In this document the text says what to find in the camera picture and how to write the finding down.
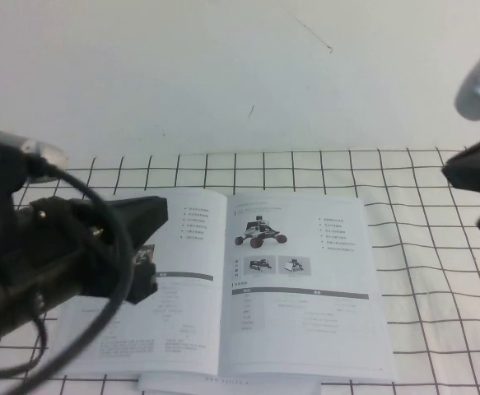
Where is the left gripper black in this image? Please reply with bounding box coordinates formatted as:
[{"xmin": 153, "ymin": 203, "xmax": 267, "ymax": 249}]
[{"xmin": 4, "ymin": 196, "xmax": 170, "ymax": 306}]

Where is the white product catalog book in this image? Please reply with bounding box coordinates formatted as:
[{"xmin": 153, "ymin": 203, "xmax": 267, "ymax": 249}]
[{"xmin": 56, "ymin": 188, "xmax": 398, "ymax": 382}]

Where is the white black-checkered tablecloth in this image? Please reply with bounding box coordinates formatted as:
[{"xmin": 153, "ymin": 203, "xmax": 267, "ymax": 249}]
[{"xmin": 0, "ymin": 146, "xmax": 480, "ymax": 395}]

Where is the white booklet with web address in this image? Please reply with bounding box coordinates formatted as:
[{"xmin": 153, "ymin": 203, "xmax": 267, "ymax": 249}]
[{"xmin": 136, "ymin": 372, "xmax": 322, "ymax": 395}]

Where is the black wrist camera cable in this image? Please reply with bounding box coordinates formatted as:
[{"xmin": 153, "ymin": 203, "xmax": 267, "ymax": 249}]
[{"xmin": 0, "ymin": 156, "xmax": 136, "ymax": 378}]

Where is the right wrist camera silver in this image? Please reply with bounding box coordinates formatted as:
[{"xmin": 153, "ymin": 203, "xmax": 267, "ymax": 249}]
[{"xmin": 453, "ymin": 30, "xmax": 480, "ymax": 123}]

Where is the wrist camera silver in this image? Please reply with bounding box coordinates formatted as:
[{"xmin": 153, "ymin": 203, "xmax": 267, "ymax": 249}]
[
  {"xmin": 453, "ymin": 30, "xmax": 480, "ymax": 123},
  {"xmin": 19, "ymin": 138, "xmax": 68, "ymax": 184}
]

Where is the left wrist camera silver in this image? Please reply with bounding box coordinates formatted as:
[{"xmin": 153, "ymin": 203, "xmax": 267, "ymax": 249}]
[{"xmin": 19, "ymin": 138, "xmax": 68, "ymax": 184}]

